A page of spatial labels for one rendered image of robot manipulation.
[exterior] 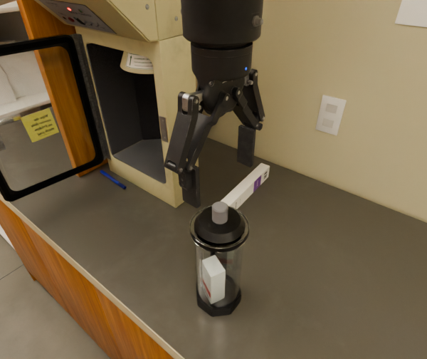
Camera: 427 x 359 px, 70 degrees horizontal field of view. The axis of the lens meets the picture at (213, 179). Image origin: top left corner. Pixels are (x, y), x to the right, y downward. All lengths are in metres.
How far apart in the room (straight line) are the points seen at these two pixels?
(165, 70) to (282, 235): 0.52
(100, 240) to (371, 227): 0.75
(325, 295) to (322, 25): 0.69
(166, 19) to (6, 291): 1.84
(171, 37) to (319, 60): 0.45
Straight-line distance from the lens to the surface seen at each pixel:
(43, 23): 0.99
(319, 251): 0.86
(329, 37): 0.97
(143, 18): 0.68
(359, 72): 0.96
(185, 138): 0.37
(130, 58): 0.84
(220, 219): 0.53
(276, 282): 0.77
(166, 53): 0.73
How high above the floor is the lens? 1.56
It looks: 37 degrees down
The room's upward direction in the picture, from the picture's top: straight up
